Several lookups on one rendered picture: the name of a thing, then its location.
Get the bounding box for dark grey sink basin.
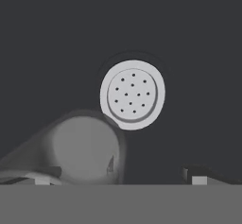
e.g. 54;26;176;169
0;0;242;186

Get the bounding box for white round sink drain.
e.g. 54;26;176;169
99;59;166;131

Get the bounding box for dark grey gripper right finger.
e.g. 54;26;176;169
181;164;242;186

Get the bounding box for grey tap spout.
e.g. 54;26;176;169
0;109;129;186

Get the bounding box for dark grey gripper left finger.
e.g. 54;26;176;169
0;165;63;186

